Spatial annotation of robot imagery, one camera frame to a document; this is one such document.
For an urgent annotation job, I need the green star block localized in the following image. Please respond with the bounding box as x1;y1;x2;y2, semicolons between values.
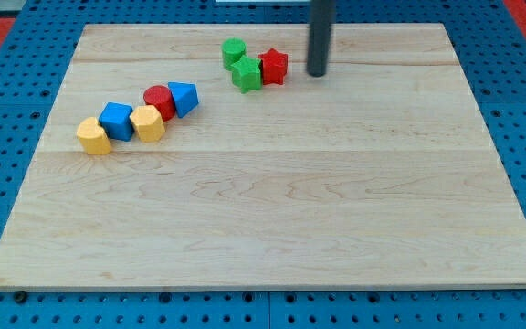
231;55;262;93

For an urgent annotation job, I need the red star block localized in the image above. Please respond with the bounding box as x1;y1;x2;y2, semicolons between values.
258;48;289;85

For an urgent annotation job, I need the blue triangle block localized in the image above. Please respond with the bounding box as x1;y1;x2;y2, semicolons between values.
168;81;199;118

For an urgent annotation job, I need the light wooden board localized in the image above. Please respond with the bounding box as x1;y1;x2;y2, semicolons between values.
0;23;526;292

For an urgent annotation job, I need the green cylinder block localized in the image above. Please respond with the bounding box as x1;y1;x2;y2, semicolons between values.
221;37;247;70

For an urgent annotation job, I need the red cylinder block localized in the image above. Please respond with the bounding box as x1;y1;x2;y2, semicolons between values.
143;85;176;122

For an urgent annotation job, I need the yellow hexagon block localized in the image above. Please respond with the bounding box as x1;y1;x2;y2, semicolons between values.
130;105;165;143

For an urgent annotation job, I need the blue cube block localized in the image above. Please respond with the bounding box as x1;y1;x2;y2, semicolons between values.
99;102;133;142

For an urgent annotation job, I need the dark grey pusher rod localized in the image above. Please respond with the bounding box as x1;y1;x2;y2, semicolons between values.
306;0;336;78

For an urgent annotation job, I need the yellow heart block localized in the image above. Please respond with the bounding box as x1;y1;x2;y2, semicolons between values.
76;117;111;155

